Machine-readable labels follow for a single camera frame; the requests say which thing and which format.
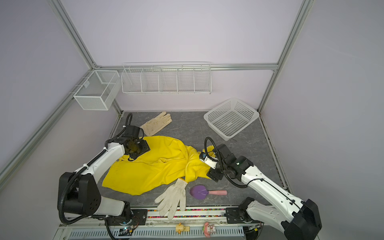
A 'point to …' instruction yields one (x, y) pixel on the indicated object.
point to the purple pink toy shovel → (200, 192)
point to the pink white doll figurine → (208, 229)
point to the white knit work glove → (175, 194)
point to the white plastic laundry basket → (229, 118)
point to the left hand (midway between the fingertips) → (146, 151)
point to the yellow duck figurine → (180, 228)
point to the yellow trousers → (168, 160)
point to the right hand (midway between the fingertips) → (213, 164)
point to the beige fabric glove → (152, 126)
